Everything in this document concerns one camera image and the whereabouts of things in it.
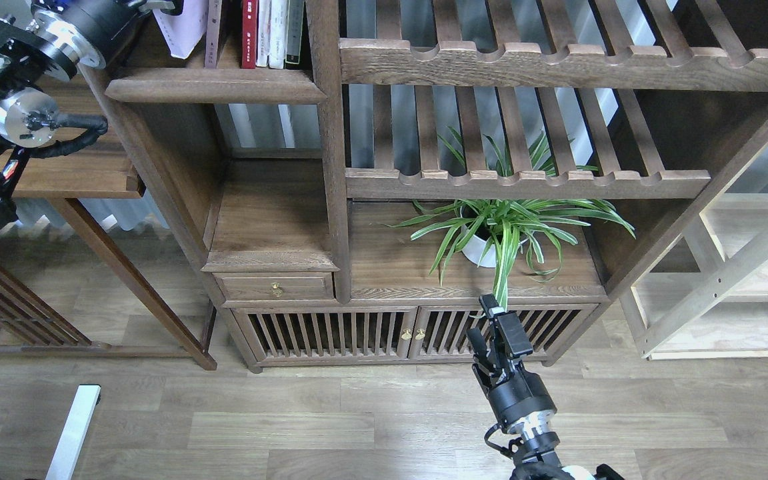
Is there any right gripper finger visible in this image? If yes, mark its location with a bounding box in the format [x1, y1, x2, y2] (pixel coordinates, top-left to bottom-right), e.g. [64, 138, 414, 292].
[467, 327, 495, 377]
[479, 294, 534, 361]

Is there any grey dark upright book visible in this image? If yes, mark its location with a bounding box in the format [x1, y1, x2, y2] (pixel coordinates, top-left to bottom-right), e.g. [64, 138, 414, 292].
[284, 0, 305, 69]

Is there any dark wooden bookshelf cabinet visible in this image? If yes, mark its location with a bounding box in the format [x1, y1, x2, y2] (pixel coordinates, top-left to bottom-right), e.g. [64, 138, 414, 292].
[83, 1, 768, 371]

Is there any dark slatted wooden rack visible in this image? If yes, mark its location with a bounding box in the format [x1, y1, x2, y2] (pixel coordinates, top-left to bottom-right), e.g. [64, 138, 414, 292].
[0, 267, 116, 356]

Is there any white base bar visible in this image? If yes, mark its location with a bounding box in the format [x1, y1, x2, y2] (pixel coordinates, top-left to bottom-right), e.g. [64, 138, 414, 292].
[45, 385, 101, 479]

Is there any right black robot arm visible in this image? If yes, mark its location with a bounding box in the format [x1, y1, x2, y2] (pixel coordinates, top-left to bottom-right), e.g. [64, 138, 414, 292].
[467, 294, 621, 479]

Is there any white striped upright book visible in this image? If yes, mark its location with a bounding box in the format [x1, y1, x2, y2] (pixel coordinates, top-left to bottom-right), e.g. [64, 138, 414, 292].
[268, 0, 289, 69]

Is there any green spider plant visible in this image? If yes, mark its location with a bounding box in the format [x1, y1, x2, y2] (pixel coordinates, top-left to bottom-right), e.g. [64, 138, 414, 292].
[384, 127, 636, 345]

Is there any brass drawer knob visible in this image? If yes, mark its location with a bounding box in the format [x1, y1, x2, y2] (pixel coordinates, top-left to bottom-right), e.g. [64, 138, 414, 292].
[271, 283, 284, 298]

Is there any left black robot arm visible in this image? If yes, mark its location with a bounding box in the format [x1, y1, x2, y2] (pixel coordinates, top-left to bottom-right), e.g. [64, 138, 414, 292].
[0, 1, 183, 228]

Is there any dark maroon book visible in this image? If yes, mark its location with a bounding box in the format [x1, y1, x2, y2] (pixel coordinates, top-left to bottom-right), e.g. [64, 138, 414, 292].
[204, 0, 233, 68]

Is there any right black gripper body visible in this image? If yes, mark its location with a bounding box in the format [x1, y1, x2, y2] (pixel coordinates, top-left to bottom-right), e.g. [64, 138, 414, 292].
[473, 357, 557, 434]

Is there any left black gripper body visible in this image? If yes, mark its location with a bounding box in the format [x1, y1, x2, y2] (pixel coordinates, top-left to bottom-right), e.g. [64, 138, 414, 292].
[31, 1, 184, 71]

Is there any white plant pot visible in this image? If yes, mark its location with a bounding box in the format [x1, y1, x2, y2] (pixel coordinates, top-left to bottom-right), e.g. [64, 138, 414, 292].
[461, 228, 497, 269]

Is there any red paperback book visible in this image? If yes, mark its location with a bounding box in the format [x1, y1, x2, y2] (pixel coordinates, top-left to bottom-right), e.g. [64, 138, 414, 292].
[241, 0, 259, 69]

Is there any pale lavender book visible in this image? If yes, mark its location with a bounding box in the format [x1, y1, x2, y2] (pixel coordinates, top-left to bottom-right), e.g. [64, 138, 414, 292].
[153, 0, 208, 59]

